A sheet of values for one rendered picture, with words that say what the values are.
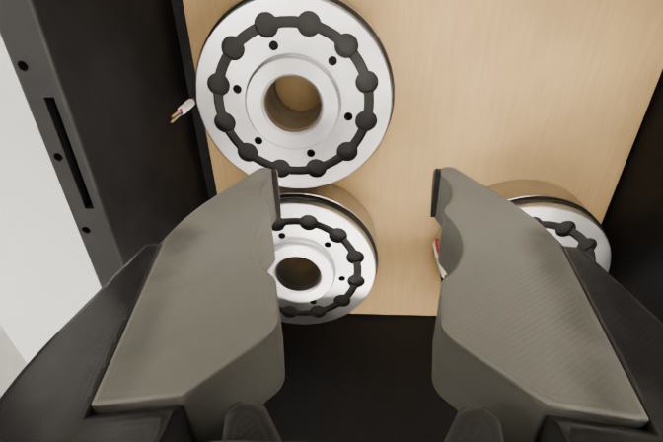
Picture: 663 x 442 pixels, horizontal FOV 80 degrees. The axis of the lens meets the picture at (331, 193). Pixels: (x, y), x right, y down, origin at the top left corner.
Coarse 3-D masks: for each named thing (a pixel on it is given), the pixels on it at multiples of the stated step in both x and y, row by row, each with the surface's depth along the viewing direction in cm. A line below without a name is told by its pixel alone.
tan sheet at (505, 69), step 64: (192, 0) 21; (384, 0) 21; (448, 0) 21; (512, 0) 20; (576, 0) 20; (640, 0) 20; (448, 64) 22; (512, 64) 22; (576, 64) 22; (640, 64) 22; (448, 128) 24; (512, 128) 24; (576, 128) 24; (384, 192) 26; (576, 192) 26; (384, 256) 29
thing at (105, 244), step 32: (0, 0) 12; (32, 0) 12; (0, 32) 13; (32, 32) 13; (32, 64) 13; (64, 64) 14; (32, 96) 14; (64, 96) 14; (64, 128) 15; (64, 160) 15; (96, 160) 15; (64, 192) 16; (96, 192) 16; (96, 224) 16; (96, 256) 17; (128, 256) 18
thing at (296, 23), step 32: (256, 0) 18; (288, 0) 18; (320, 0) 18; (224, 32) 19; (256, 32) 19; (288, 32) 19; (320, 32) 19; (352, 32) 19; (224, 64) 20; (256, 64) 19; (352, 64) 19; (384, 64) 19; (224, 96) 20; (352, 96) 20; (384, 96) 20; (224, 128) 22; (352, 128) 21; (384, 128) 21; (256, 160) 22; (288, 160) 22; (320, 160) 22; (352, 160) 22
